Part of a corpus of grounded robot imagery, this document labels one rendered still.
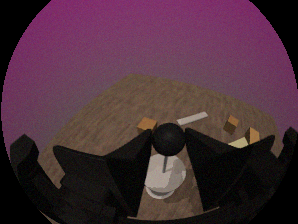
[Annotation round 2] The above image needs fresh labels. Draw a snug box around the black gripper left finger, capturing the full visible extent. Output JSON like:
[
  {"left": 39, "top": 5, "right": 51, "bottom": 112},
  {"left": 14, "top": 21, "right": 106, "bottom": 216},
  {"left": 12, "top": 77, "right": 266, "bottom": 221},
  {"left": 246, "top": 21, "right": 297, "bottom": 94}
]
[{"left": 52, "top": 128, "right": 152, "bottom": 218}]

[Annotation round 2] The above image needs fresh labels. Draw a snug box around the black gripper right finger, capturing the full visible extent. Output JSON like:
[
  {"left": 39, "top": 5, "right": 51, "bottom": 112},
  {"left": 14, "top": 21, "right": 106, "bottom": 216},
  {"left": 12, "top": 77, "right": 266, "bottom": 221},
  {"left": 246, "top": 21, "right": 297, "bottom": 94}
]
[{"left": 185, "top": 128, "right": 275, "bottom": 212}]

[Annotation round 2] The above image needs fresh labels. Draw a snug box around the glass french press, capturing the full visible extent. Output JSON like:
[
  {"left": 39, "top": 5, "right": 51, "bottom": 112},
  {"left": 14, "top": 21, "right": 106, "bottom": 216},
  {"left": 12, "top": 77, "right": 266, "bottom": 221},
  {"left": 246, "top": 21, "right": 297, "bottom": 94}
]
[{"left": 144, "top": 123, "right": 186, "bottom": 198}]

